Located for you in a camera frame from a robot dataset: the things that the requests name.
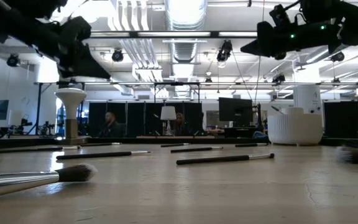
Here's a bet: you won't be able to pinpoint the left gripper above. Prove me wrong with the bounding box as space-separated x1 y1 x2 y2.
26 18 111 80

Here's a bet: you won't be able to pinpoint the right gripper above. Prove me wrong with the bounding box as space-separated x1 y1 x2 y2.
240 24 316 60

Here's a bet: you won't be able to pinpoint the large silver-handled powder brush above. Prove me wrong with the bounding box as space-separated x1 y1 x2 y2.
0 164 98 200

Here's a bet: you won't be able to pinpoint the black fan makeup brush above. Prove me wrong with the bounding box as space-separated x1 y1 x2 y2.
335 139 358 165

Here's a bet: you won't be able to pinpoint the black ceiling spotlight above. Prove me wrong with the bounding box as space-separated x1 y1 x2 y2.
216 39 233 63
111 49 124 63
272 73 286 85
6 53 21 68
330 51 346 63

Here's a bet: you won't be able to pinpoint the white mushroom table lamp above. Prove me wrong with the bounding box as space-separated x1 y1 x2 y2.
54 87 90 146

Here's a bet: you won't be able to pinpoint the black horizontal truss bar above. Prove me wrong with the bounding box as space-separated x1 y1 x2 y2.
34 80 358 88

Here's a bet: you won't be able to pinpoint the white cylindrical appliance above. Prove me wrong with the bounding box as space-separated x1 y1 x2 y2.
293 84 323 116

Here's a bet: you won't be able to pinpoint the person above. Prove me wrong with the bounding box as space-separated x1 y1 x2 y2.
99 111 126 138
171 111 190 137

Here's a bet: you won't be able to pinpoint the black computer monitor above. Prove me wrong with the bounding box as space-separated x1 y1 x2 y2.
218 96 254 123

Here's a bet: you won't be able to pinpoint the black partition panels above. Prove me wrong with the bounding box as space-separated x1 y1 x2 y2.
88 101 203 138
323 100 358 140

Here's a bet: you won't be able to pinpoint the white ribbed round organizer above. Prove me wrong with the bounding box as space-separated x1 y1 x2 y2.
267 107 324 146

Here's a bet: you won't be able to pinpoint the white-shade table lamp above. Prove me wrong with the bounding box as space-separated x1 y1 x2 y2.
160 105 177 136

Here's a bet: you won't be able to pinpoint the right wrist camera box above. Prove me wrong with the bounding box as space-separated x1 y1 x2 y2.
256 21 291 43

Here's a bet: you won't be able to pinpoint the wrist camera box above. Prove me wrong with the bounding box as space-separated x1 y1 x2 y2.
256 21 291 43
53 16 92 43

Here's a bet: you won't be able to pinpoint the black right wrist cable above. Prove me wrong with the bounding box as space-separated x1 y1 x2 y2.
268 0 304 28

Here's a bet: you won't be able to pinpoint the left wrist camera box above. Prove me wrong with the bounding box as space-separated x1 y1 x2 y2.
53 16 92 43

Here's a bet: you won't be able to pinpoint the black overhead frame beam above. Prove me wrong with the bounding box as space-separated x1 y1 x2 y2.
0 30 358 39

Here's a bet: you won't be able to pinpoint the silver ventilation duct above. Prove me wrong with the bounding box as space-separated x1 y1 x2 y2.
165 0 208 97

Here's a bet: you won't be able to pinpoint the black aluminium table frame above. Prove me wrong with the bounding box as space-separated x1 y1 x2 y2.
0 134 358 151

